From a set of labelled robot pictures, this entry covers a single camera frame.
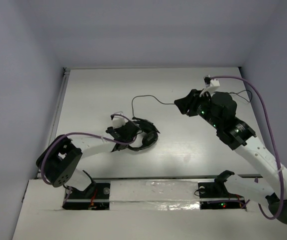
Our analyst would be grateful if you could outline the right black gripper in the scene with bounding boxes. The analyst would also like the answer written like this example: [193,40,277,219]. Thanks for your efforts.
[173,88,222,130]

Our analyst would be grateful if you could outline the black headset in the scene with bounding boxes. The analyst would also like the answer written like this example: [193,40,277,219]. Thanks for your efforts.
[127,117,160,152]

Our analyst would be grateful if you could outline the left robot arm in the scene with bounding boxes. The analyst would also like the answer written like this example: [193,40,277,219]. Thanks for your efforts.
[36,121,140,197]

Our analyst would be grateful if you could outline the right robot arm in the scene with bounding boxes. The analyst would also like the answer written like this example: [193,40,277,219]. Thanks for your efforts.
[174,89,287,225]

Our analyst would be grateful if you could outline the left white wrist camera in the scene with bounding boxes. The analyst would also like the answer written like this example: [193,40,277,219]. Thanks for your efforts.
[110,111,126,129]

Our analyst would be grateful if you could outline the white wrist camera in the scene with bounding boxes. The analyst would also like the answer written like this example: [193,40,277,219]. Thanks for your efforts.
[199,75,220,97]
[110,111,126,129]

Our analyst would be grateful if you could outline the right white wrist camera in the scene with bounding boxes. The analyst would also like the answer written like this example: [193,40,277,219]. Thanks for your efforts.
[199,75,220,97]

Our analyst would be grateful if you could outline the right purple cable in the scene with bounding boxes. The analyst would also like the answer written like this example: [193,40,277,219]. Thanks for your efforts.
[214,75,284,221]

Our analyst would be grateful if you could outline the purple cable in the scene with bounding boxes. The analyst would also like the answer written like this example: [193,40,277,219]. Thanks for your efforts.
[214,75,284,221]
[40,113,134,186]

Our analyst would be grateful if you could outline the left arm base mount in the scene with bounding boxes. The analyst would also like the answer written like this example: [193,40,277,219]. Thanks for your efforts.
[62,182,111,211]

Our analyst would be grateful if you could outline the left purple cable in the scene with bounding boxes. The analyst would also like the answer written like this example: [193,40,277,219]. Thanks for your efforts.
[40,113,134,186]

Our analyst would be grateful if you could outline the metal rail with tape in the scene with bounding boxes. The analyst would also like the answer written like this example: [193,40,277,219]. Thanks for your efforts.
[63,176,249,211]

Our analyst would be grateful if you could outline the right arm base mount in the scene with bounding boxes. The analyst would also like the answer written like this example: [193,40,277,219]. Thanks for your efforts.
[193,181,249,210]

